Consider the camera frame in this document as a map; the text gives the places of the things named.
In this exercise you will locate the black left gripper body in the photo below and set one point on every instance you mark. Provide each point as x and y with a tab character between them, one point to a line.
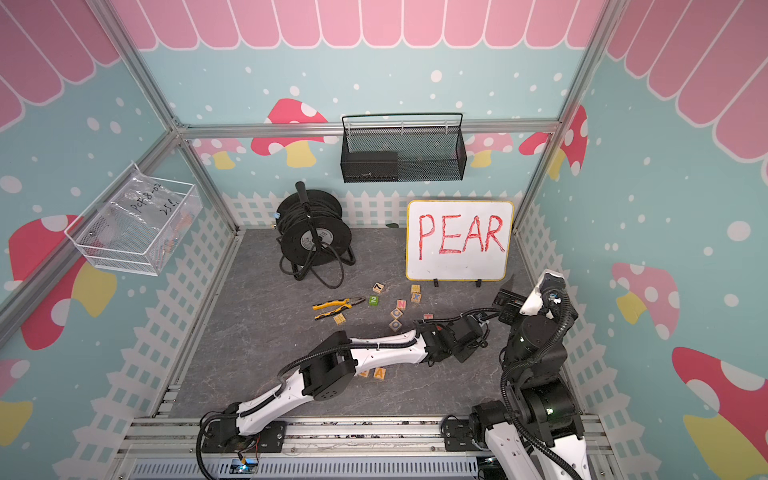
463	353

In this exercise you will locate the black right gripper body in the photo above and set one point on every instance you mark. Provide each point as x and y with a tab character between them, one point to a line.
515	312

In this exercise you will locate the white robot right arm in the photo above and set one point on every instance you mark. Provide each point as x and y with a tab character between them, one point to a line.
535	430

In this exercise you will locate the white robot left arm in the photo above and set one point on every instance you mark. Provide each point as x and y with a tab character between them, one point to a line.
327	370

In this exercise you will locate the yellow framed whiteboard PEAR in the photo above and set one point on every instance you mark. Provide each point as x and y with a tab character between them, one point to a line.
458	240

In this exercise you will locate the yellow black pliers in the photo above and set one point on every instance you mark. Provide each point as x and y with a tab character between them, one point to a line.
334	307

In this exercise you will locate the black box in basket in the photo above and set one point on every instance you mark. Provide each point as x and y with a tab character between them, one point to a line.
369	166

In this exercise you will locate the clear plastic bag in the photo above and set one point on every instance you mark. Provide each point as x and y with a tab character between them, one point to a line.
150	210

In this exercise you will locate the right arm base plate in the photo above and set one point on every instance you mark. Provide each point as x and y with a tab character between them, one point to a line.
462	434

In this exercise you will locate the black cable reel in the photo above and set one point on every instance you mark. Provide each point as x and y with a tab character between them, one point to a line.
312	233

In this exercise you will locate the black wire mesh basket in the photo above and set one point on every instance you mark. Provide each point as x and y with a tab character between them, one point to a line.
430	146

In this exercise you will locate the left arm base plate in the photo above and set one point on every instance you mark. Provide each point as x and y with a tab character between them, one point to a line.
221	436

